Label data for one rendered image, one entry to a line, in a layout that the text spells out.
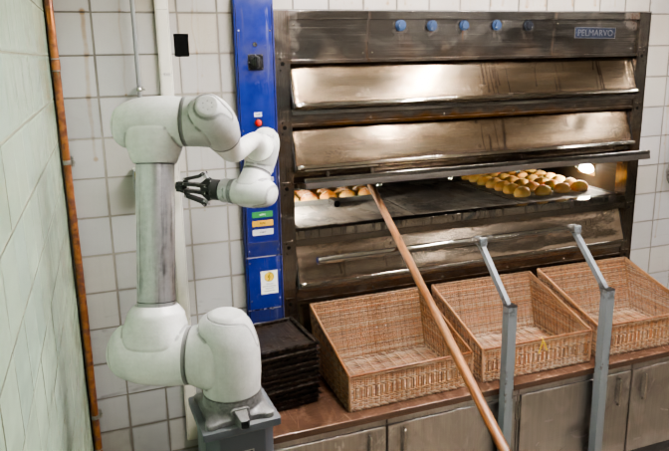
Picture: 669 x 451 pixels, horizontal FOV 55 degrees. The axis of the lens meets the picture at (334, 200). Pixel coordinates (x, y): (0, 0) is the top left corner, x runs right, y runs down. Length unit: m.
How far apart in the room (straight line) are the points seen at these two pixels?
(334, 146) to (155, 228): 1.23
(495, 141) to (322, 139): 0.85
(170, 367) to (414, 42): 1.79
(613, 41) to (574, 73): 0.27
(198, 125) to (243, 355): 0.60
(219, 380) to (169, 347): 0.15
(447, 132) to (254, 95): 0.93
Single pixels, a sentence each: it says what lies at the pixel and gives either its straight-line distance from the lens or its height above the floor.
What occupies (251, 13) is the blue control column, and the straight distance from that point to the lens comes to 2.61.
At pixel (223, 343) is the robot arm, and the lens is 1.67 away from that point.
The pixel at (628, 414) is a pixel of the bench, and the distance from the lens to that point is 3.36.
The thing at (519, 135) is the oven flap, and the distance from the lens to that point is 3.20.
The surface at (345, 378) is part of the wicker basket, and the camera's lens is 2.56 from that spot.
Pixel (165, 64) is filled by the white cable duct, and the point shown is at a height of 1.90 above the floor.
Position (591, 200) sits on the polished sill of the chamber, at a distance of 3.54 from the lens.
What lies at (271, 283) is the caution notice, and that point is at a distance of 2.78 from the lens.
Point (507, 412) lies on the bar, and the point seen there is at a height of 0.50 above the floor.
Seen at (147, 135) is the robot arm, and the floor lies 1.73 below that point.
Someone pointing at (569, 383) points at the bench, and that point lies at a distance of 3.05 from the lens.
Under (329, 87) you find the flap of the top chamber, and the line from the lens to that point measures 2.73.
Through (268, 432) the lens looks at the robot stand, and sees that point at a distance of 1.81.
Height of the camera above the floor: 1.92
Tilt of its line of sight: 13 degrees down
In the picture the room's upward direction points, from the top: 1 degrees counter-clockwise
